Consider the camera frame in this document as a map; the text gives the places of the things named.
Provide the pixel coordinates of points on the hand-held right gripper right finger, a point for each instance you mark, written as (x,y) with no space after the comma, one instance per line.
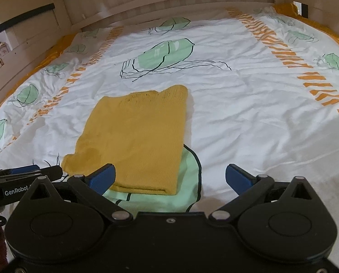
(237,179)

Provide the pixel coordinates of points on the yellow knit sweater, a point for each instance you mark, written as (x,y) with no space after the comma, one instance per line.
(135,136)

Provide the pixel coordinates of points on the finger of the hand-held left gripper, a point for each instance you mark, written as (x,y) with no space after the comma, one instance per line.
(24,169)
(51,173)

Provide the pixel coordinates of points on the white printed bed sheet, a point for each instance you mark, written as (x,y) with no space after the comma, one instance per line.
(243,105)

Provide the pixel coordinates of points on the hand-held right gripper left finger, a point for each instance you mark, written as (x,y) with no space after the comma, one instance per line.
(102,180)

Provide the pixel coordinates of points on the wooden bed frame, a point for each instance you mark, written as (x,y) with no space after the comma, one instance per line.
(172,2)

